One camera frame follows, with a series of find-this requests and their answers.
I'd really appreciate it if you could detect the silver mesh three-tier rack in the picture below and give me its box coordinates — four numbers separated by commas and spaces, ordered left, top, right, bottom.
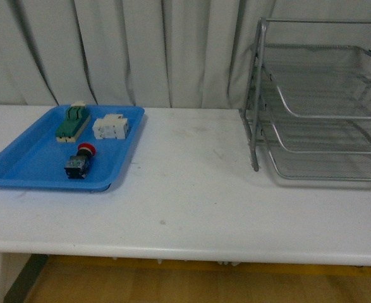
240, 17, 371, 182

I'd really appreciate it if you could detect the red emergency stop button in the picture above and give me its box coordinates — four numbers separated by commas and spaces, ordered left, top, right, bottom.
64, 143, 96, 179

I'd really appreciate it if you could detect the white curtain backdrop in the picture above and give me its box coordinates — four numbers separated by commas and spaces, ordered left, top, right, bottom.
0, 1, 371, 109

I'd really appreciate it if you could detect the blue plastic tray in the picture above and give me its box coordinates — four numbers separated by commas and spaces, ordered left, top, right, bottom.
0, 105, 145, 191

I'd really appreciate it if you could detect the white circuit breaker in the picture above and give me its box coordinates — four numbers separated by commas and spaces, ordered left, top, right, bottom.
92, 114, 129, 140

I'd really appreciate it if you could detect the green knife switch block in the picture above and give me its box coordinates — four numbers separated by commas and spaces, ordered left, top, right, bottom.
55, 102, 91, 143

